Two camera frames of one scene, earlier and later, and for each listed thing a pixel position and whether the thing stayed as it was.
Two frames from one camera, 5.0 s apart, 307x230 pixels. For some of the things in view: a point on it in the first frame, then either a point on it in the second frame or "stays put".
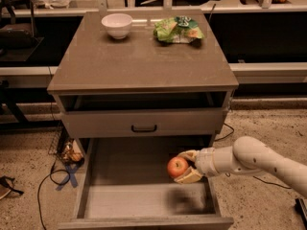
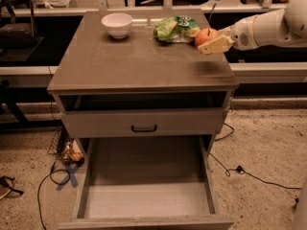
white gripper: [205, 162] to [242, 33]
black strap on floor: [3, 181] stays put
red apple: [176, 166] to [204, 35]
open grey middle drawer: [124, 185] stays put
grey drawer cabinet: [137, 88] stays put
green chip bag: [177, 30] stays put
